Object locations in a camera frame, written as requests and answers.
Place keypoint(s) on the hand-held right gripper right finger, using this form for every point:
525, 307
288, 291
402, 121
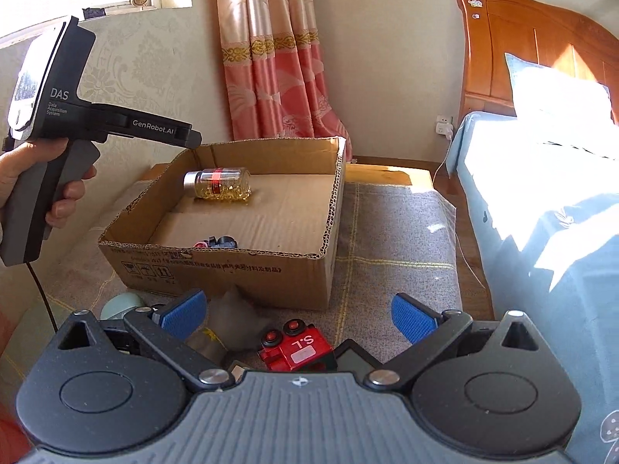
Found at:
412, 318

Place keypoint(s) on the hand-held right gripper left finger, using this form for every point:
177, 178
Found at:
186, 312

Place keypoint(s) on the mint green round object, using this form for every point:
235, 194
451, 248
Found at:
121, 307

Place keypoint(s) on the red toy robot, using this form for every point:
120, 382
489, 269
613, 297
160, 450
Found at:
297, 350

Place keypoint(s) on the cardboard box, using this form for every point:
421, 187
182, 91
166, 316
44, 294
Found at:
290, 212

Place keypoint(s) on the person's left hand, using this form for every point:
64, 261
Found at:
29, 164

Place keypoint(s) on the grey plush toy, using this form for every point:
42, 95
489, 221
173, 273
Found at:
239, 321

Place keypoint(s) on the small dark windowsill object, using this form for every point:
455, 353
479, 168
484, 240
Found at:
94, 11

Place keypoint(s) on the capsule bottle with silver cap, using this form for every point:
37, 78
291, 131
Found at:
222, 183

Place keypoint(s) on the light blue bed sheet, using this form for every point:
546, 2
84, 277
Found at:
541, 232

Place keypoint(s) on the pink patterned curtain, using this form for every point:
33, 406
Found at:
275, 53

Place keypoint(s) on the light blue pillow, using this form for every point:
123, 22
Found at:
556, 87

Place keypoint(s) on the wooden bed headboard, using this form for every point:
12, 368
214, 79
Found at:
527, 38

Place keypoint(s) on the white cartoon sticker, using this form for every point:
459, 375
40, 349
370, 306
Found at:
476, 4

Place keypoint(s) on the white wall socket with charger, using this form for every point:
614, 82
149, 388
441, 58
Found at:
444, 126

